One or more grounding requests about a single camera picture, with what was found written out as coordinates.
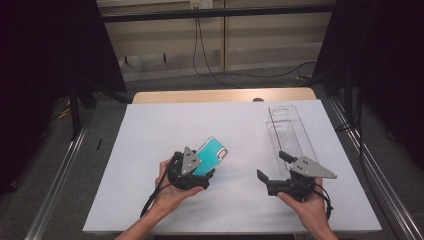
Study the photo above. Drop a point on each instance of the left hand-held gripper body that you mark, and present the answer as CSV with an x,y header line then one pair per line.
x,y
190,161

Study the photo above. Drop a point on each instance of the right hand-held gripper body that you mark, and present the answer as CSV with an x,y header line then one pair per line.
x,y
306,168

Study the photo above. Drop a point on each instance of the teal phone case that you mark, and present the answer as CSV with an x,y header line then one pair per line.
x,y
210,156

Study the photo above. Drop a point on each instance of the clear plastic bin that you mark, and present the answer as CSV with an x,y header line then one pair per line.
x,y
288,133

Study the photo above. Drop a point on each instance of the person's left hand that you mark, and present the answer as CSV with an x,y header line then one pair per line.
x,y
170,196

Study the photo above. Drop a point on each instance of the person's right hand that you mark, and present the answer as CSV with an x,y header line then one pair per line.
x,y
311,210

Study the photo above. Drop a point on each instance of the white table sheet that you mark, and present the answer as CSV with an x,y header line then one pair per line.
x,y
233,126

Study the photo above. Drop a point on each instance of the beige cabinet counter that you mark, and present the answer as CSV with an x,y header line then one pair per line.
x,y
266,36

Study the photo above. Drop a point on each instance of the black curtain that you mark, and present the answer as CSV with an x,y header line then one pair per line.
x,y
383,50
50,50

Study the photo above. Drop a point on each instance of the metal floor rail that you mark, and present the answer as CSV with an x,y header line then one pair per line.
x,y
373,160
56,180

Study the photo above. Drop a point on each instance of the white wall socket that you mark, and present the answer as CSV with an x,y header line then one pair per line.
x,y
201,3

